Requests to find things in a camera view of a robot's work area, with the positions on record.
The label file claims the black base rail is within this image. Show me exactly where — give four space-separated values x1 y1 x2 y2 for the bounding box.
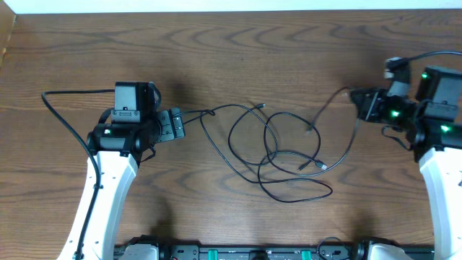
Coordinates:
113 235 435 260

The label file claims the left camera black cable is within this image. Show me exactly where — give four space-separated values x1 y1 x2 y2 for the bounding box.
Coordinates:
40 89 116 260

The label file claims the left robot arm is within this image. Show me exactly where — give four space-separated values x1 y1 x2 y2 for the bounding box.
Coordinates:
59 82 185 259

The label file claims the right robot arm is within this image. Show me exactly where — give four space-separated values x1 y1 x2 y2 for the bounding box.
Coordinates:
350 66 461 259

